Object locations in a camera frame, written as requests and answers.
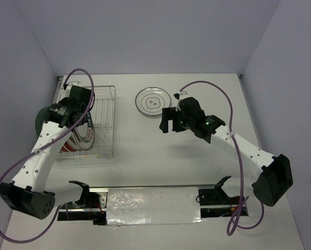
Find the white plate grey flower outline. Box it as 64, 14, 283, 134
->
135, 87, 171, 116

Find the metal wire dish rack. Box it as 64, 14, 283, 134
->
58, 85, 116, 161

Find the white plate blue rim lettering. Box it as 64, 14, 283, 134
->
73, 112, 95, 151

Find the dark green plate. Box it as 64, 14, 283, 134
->
35, 107, 51, 137

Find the red and teal floral plate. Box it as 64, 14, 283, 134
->
60, 142, 76, 152

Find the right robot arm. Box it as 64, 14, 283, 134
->
159, 97, 293, 207

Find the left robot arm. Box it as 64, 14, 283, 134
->
0, 86, 91, 220

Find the silver foil tape patch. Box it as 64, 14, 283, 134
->
106, 187, 202, 226

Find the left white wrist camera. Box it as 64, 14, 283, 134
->
61, 81, 82, 91

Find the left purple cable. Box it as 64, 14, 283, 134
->
0, 68, 96, 244

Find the purple cable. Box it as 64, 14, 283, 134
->
180, 80, 265, 236
0, 68, 96, 244

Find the black metal base rail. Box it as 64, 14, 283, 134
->
57, 184, 239, 226

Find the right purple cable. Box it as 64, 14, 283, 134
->
180, 80, 265, 236

